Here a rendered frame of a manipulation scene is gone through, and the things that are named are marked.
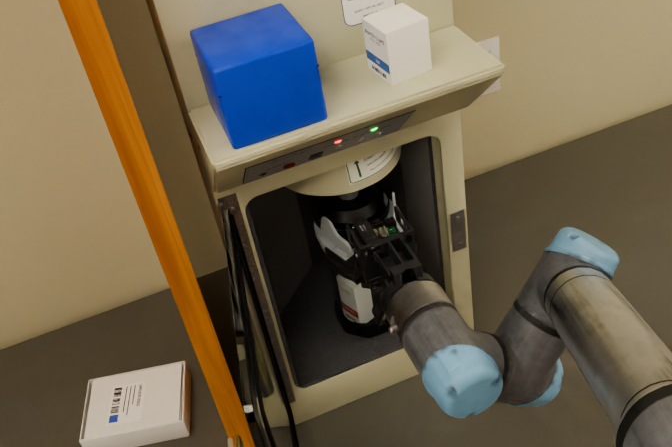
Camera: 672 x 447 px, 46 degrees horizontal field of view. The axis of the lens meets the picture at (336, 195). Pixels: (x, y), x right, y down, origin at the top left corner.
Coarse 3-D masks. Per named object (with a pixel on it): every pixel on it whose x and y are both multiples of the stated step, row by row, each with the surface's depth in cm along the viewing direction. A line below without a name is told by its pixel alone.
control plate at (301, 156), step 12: (396, 120) 86; (360, 132) 85; (372, 132) 88; (384, 132) 91; (324, 144) 84; (336, 144) 87; (348, 144) 90; (288, 156) 83; (300, 156) 86; (252, 168) 82; (264, 168) 85; (276, 168) 87; (252, 180) 89
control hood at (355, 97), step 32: (448, 32) 90; (352, 64) 88; (448, 64) 85; (480, 64) 84; (352, 96) 82; (384, 96) 82; (416, 96) 81; (448, 96) 84; (320, 128) 79; (352, 128) 82; (224, 160) 77; (256, 160) 79
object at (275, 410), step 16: (224, 224) 88; (240, 256) 92; (240, 320) 77; (256, 320) 94; (240, 336) 75; (256, 336) 88; (240, 352) 73; (256, 352) 84; (240, 368) 72; (272, 368) 101; (272, 384) 95; (272, 400) 90; (272, 416) 85; (288, 416) 109; (256, 432) 69; (272, 432) 81; (288, 432) 102
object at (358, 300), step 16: (384, 192) 111; (384, 208) 108; (320, 224) 108; (336, 224) 107; (352, 224) 107; (336, 272) 114; (336, 288) 117; (352, 288) 115; (352, 304) 117; (368, 304) 117; (352, 320) 120; (368, 320) 119
